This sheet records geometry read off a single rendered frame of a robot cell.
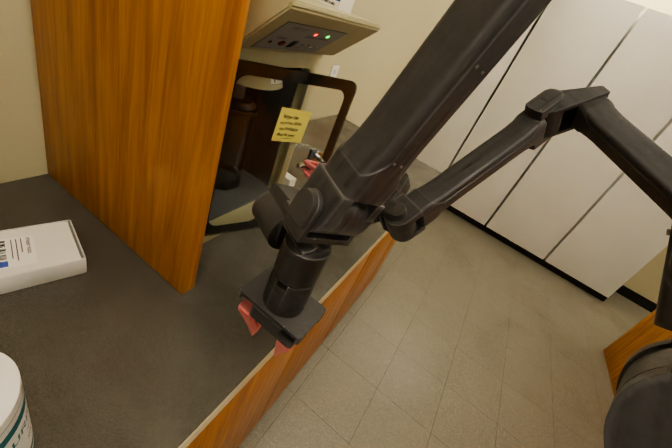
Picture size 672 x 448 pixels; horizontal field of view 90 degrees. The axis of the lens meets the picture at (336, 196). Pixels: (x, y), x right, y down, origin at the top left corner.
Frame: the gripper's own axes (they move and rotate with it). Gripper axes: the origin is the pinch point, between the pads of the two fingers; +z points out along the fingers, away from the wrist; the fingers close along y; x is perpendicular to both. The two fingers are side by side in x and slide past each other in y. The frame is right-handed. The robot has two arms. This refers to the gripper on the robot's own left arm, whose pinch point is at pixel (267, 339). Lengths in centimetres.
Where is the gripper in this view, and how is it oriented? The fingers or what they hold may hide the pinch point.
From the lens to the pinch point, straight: 54.1
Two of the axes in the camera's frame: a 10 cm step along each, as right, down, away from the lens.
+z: -3.5, 7.9, 5.0
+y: -8.0, -5.3, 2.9
